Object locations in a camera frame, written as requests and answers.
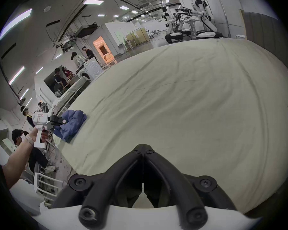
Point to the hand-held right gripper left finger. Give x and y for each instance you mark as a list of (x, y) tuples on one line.
[(99, 188)]

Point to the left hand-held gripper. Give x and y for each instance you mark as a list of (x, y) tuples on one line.
[(40, 118)]

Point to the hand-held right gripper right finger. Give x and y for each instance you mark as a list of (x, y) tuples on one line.
[(182, 188)]

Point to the blue garment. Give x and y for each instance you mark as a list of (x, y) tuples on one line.
[(70, 123)]

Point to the person's left forearm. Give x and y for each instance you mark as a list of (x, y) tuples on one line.
[(16, 162)]

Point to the person's left hand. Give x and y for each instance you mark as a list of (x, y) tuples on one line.
[(34, 136)]

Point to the bed with white mattress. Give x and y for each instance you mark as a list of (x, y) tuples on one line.
[(72, 90)]

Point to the white plastic chair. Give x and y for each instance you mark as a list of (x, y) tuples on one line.
[(46, 183)]

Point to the white washing machine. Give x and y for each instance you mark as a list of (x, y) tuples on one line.
[(92, 68)]

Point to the bed with beige sheet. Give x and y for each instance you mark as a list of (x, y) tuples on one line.
[(182, 104)]

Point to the white humanoid robot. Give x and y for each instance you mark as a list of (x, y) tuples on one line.
[(201, 11), (169, 25)]

